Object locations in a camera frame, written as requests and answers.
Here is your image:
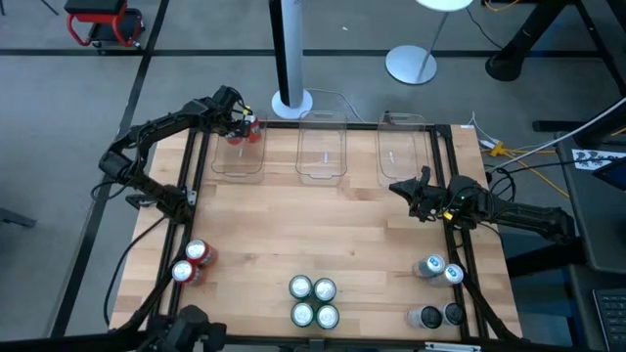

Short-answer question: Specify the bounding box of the black desk leg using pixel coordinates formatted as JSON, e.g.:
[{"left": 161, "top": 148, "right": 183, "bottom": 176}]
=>
[{"left": 484, "top": 0, "right": 576, "bottom": 83}]

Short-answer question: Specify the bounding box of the black keyboard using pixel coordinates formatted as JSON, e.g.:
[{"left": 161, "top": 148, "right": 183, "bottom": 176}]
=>
[{"left": 592, "top": 287, "right": 626, "bottom": 352}]

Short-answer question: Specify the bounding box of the silver blue slim can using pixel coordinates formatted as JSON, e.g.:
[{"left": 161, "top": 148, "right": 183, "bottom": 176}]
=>
[
  {"left": 412, "top": 253, "right": 447, "bottom": 279},
  {"left": 428, "top": 263, "right": 466, "bottom": 288}
]

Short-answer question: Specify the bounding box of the clear plastic bin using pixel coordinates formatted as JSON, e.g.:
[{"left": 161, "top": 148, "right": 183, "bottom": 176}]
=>
[
  {"left": 294, "top": 110, "right": 349, "bottom": 188},
  {"left": 209, "top": 110, "right": 269, "bottom": 185},
  {"left": 376, "top": 111, "right": 434, "bottom": 190}
]

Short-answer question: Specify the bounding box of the thin white floor cable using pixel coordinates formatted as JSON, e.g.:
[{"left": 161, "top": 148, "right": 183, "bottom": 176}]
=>
[{"left": 305, "top": 86, "right": 367, "bottom": 123}]

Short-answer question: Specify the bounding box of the grey chair leg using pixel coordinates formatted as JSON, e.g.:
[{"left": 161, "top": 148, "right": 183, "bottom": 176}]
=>
[{"left": 0, "top": 207, "right": 38, "bottom": 230}]

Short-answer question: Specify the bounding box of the black desk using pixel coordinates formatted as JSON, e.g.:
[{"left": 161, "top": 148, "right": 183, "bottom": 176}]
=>
[{"left": 503, "top": 95, "right": 626, "bottom": 352}]

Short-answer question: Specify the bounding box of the black aluminium table frame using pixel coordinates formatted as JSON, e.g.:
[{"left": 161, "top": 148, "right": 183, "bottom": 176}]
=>
[{"left": 0, "top": 119, "right": 578, "bottom": 352}]

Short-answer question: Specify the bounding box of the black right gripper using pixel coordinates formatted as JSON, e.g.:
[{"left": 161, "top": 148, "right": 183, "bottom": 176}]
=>
[{"left": 389, "top": 165, "right": 464, "bottom": 222}]

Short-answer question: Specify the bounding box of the paper with black markers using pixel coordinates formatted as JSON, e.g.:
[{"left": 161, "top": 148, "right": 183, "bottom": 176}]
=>
[{"left": 570, "top": 149, "right": 626, "bottom": 172}]

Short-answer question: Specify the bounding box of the black floor cable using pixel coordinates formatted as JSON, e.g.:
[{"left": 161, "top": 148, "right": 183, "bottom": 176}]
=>
[{"left": 102, "top": 214, "right": 170, "bottom": 328}]

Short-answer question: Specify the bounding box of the green Sprite soda can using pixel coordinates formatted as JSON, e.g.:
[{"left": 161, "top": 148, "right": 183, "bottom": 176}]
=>
[
  {"left": 312, "top": 277, "right": 338, "bottom": 303},
  {"left": 288, "top": 274, "right": 314, "bottom": 300},
  {"left": 315, "top": 303, "right": 341, "bottom": 330},
  {"left": 290, "top": 301, "right": 316, "bottom": 329}
]

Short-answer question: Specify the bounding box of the red black rolling stool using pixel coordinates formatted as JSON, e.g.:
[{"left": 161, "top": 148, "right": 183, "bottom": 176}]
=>
[{"left": 64, "top": 0, "right": 147, "bottom": 49}]

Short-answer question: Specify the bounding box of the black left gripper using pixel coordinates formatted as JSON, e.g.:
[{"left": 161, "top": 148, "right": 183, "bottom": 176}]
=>
[{"left": 207, "top": 85, "right": 250, "bottom": 141}]

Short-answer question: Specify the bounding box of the yellow floor cable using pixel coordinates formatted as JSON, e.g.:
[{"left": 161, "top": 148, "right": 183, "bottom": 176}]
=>
[{"left": 488, "top": 140, "right": 572, "bottom": 200}]

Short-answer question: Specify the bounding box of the black silver floor column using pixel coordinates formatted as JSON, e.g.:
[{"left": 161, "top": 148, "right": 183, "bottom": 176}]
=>
[{"left": 267, "top": 0, "right": 315, "bottom": 121}]

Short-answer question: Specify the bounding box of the dark tablet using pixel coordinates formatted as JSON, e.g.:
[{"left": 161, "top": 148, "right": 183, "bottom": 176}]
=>
[{"left": 604, "top": 154, "right": 626, "bottom": 193}]

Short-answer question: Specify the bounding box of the long white cable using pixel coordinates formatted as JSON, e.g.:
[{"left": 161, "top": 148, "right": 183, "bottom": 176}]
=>
[{"left": 484, "top": 96, "right": 626, "bottom": 175}]

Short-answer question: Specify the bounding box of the silver metal bracket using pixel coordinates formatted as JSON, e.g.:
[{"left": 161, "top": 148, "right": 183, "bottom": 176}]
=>
[{"left": 424, "top": 341, "right": 483, "bottom": 352}]

